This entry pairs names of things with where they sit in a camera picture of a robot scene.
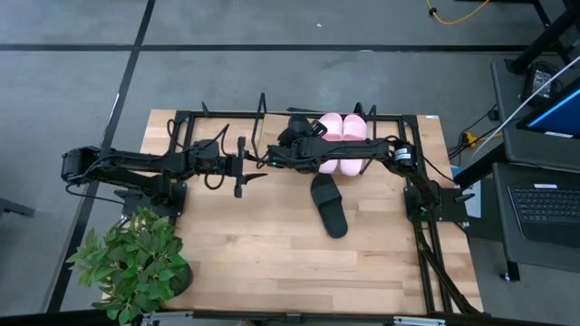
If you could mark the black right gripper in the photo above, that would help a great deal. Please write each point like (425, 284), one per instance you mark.
(299, 142)

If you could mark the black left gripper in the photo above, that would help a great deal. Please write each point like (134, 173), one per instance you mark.
(241, 167)

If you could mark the pink foam slide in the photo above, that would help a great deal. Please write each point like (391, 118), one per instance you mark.
(354, 127)
(331, 124)

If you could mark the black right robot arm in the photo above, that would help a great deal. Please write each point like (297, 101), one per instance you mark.
(353, 147)

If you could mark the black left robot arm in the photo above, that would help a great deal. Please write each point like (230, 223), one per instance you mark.
(136, 160)

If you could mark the green potted plant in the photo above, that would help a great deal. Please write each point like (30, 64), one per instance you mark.
(131, 262)

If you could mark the black rig beam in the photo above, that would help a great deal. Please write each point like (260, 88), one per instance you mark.
(290, 319)

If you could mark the dark chair leg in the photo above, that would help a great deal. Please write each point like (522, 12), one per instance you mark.
(13, 208)

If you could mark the black power adapter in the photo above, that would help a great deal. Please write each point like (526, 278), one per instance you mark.
(539, 81)

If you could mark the dark grey laptop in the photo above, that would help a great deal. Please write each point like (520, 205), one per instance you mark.
(544, 204)

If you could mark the monitor with blue screen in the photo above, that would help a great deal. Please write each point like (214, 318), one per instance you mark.
(557, 113)

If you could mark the black stand leg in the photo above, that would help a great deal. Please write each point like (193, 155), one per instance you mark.
(544, 41)

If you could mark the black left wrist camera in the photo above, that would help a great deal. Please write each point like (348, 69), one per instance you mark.
(206, 147)

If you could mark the black table frame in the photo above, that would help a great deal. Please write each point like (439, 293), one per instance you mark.
(226, 115)

